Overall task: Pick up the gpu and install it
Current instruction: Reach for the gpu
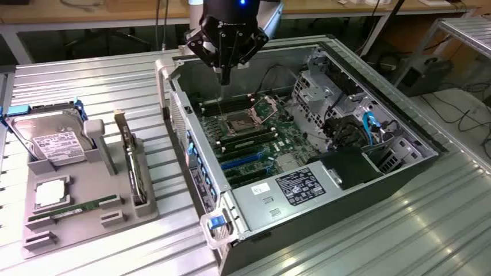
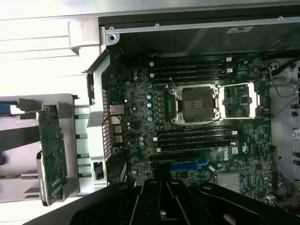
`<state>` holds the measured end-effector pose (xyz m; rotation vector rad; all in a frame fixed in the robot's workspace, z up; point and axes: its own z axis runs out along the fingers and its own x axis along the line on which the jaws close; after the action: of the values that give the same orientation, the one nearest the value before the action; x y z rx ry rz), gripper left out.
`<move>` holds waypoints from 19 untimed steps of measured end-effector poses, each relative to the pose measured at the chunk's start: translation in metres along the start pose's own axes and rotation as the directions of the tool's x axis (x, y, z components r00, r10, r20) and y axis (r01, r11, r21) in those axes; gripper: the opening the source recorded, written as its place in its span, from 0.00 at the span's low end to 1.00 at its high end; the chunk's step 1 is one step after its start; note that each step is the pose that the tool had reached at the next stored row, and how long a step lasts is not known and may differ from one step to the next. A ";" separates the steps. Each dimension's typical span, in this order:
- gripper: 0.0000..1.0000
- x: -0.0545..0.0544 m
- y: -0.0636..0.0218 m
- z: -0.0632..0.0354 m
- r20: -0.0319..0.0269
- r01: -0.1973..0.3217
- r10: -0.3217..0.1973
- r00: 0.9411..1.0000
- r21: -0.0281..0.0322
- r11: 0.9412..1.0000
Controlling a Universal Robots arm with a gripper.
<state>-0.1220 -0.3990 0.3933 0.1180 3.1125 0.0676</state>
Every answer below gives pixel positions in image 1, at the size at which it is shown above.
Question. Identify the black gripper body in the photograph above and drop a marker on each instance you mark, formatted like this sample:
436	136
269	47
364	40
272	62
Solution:
229	14

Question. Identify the black graphics card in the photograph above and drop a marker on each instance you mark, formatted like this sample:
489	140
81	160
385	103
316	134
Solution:
132	161

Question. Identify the thin locking lever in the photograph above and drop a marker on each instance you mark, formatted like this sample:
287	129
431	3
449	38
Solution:
220	100

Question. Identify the black chair base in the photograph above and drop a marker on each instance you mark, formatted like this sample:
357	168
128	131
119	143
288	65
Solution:
111	38

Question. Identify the metal disk bay cage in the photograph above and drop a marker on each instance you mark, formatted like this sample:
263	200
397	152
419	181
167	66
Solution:
317	97

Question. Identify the wooden desk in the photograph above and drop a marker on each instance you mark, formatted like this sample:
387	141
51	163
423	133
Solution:
115	13

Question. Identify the CPU socket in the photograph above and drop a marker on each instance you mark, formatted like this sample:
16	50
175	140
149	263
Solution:
239	124

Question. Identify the installed black RAM stick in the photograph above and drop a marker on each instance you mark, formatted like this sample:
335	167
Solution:
249	140

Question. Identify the green motherboard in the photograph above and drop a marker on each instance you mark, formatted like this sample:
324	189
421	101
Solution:
264	146

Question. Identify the blue expansion slot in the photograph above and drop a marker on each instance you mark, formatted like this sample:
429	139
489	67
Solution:
241	161

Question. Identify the silver chipset heatsink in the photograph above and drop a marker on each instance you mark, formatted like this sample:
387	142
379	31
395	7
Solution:
289	162

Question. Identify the black box on floor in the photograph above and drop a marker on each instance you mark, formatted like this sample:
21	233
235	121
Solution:
421	76

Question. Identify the black plastic air shroud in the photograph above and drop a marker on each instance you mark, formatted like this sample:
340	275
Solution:
348	169

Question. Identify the silver hard disk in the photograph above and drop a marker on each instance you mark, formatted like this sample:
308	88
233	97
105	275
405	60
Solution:
51	139

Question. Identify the blue disk carrier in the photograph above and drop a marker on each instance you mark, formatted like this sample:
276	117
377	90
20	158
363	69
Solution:
19	111

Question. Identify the grey power supply unit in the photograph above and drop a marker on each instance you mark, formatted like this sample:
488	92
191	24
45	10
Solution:
291	198

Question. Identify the open grey PC case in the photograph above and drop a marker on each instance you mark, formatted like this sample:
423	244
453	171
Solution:
307	201

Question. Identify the blue case latch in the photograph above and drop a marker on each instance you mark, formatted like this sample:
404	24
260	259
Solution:
215	223

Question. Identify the grey plastic parts rack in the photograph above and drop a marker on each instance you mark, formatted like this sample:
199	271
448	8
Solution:
92	207

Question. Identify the silver CPU chip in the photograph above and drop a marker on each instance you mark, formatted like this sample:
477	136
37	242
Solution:
51	194

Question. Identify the green RAM stick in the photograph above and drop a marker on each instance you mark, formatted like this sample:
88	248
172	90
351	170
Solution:
76	207

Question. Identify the aluminium frame table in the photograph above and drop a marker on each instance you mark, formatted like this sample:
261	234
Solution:
460	34

